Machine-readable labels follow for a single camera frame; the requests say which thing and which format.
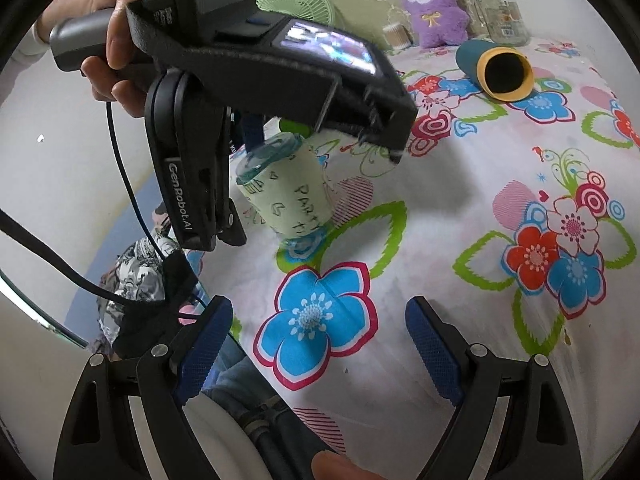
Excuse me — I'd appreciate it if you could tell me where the clear glass jar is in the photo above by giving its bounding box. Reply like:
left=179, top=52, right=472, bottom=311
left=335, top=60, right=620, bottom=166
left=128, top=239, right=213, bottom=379
left=470, top=0, right=531, bottom=47

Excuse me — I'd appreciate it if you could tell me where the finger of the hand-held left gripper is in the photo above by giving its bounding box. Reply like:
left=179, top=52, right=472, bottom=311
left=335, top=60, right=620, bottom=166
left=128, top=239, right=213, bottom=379
left=218, top=107, right=248, bottom=247
left=241, top=114, right=267, bottom=153

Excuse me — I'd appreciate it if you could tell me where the black strap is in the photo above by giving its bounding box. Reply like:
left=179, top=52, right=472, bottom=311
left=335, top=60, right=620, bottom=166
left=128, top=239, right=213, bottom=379
left=0, top=209, right=166, bottom=306

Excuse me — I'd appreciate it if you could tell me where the floral bed sheet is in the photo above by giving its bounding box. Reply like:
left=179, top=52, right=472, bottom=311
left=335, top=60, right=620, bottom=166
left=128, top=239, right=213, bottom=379
left=90, top=35, right=640, bottom=480

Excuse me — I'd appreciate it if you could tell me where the teal tumbler with yellow rim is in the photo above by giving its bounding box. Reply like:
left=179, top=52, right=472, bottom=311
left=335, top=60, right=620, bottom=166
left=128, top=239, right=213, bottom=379
left=455, top=40, right=536, bottom=101

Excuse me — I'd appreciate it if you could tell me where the cotton swab container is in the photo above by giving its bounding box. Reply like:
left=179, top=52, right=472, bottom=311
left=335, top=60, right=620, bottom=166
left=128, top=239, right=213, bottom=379
left=382, top=22, right=413, bottom=52

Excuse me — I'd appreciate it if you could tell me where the black and white printed cloth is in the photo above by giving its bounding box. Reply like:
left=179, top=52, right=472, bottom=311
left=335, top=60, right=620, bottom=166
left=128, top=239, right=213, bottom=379
left=97, top=240, right=173, bottom=341

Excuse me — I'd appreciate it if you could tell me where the purple plush toy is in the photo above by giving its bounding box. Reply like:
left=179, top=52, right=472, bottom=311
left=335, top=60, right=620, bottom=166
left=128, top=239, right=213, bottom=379
left=400, top=0, right=472, bottom=50

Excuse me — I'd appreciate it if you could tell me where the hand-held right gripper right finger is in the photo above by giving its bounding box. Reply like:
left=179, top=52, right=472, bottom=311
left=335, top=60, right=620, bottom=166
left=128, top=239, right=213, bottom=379
left=405, top=296, right=588, bottom=480

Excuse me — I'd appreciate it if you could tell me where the green round fan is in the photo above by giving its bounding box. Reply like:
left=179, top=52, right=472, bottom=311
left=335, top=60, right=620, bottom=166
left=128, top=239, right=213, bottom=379
left=256, top=0, right=337, bottom=28

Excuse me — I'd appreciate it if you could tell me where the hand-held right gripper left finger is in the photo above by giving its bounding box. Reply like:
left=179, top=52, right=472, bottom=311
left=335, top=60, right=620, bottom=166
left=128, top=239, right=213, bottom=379
left=52, top=296, right=235, bottom=480

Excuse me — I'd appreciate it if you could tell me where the person's jeans leg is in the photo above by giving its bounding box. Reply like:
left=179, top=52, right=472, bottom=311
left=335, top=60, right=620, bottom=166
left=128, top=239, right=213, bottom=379
left=200, top=330, right=351, bottom=480

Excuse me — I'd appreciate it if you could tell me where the person's left forearm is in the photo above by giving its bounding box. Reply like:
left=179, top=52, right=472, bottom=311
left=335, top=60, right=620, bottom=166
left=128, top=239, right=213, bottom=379
left=15, top=20, right=56, bottom=61

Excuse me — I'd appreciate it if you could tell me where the pale green cup with lid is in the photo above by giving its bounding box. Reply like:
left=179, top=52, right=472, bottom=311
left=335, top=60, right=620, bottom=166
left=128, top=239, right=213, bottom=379
left=234, top=132, right=335, bottom=261

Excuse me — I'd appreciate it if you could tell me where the thin black cable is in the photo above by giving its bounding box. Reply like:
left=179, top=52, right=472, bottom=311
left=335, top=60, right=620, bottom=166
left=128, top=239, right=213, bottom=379
left=106, top=101, right=211, bottom=311

